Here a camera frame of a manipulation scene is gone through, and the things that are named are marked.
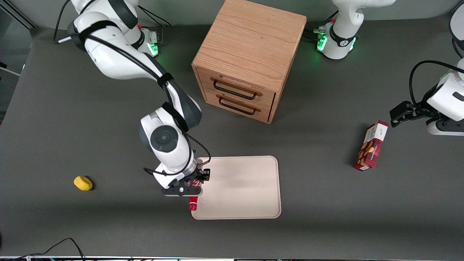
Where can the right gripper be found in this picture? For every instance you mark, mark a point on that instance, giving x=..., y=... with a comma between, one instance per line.
x=199, y=175

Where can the wooden drawer cabinet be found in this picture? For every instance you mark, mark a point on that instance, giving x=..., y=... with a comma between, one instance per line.
x=250, y=36

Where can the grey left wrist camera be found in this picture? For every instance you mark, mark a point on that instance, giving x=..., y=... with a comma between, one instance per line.
x=446, y=127

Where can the yellow sponge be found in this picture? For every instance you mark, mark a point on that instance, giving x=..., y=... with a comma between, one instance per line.
x=83, y=183

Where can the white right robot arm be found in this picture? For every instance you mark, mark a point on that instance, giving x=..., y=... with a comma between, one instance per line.
x=108, y=54

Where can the coke bottle with red cap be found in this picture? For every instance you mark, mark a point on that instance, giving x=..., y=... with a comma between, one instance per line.
x=192, y=206

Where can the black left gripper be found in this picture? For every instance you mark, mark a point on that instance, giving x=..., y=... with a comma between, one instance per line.
x=420, y=110

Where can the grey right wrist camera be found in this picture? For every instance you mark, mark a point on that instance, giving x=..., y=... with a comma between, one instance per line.
x=181, y=191

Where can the beige rectangular tray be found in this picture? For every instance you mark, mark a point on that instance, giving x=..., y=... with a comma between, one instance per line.
x=243, y=188

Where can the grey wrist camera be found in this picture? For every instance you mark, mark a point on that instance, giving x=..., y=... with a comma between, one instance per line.
x=181, y=191
x=446, y=127

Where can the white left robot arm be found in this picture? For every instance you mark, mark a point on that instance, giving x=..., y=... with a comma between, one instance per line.
x=339, y=43

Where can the red tartan shortbread box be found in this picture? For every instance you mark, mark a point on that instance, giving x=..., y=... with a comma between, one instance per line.
x=371, y=148

